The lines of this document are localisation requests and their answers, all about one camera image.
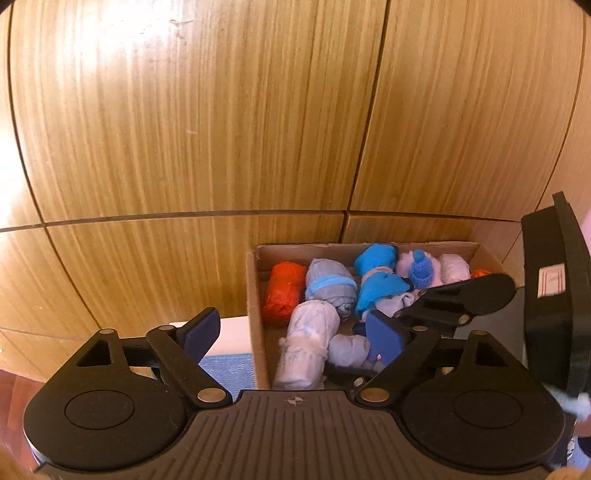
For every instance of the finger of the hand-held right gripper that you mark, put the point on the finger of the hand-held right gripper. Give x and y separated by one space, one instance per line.
480 295

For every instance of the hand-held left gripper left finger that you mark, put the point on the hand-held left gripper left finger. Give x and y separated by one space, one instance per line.
203 333

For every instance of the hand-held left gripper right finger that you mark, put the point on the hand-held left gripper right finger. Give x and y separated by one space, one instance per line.
385 344

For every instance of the orange plastic bag bundle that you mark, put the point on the orange plastic bag bundle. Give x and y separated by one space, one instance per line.
284 295
480 273

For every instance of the pale grey sock ball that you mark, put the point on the pale grey sock ball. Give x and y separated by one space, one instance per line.
346 350

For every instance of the blue and white sock bundle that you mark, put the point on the blue and white sock bundle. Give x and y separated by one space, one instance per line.
376 290

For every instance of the brown cardboard box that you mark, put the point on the brown cardboard box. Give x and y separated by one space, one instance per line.
258 323

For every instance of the blue knitted mini hat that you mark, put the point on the blue knitted mini hat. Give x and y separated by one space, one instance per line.
421 272

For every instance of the pale lilac roll white tie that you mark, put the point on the pale lilac roll white tie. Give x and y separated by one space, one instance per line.
304 332

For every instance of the pink fluffy ball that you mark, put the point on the pink fluffy ball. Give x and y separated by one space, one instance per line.
404 264

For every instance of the grey roll blue tie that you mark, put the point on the grey roll blue tie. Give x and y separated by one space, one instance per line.
330 277

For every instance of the blue towel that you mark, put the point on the blue towel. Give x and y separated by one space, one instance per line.
231 374

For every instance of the white fluffy cloth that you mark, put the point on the white fluffy cloth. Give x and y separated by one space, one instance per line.
575 402

